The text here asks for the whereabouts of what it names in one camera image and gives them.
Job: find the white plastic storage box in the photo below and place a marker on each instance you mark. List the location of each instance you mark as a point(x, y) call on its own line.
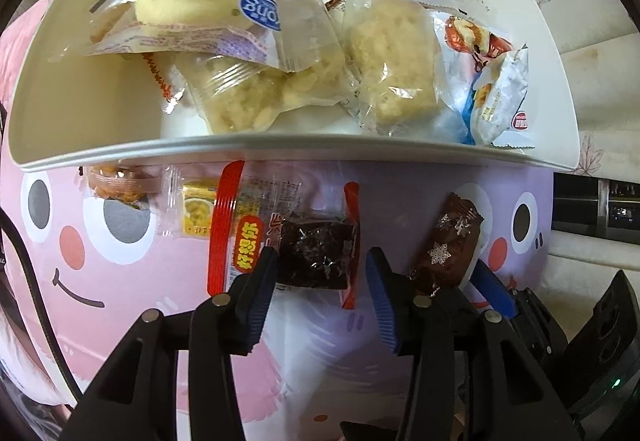
point(100, 121)

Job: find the red-edged dark cake packet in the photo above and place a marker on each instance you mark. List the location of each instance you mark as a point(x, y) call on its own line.
point(310, 246)

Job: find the clear rice cracker packet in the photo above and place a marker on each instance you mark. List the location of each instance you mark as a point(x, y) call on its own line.
point(390, 66)

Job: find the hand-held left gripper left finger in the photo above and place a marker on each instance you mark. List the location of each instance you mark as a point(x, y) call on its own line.
point(257, 301)

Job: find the dark metal frame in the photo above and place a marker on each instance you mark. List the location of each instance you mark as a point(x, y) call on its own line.
point(595, 203)

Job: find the cartoon printed table cover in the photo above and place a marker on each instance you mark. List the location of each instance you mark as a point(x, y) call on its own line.
point(150, 311)

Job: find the blueberry print cake packet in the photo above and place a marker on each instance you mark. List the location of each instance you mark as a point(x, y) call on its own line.
point(200, 1)

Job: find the red and white snack packet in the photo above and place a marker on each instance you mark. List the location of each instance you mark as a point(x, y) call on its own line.
point(470, 33)

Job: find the brown snowflake print packet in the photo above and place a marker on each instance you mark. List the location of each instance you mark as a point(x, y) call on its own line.
point(445, 241)

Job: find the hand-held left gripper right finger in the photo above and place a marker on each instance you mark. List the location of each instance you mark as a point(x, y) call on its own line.
point(382, 301)

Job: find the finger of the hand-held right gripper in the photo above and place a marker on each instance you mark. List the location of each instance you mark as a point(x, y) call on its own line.
point(492, 288)

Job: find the brown caramel snack packet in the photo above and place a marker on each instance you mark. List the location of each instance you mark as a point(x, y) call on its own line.
point(117, 183)

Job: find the yellow pastry packet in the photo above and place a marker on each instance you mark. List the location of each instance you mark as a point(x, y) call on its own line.
point(197, 211)

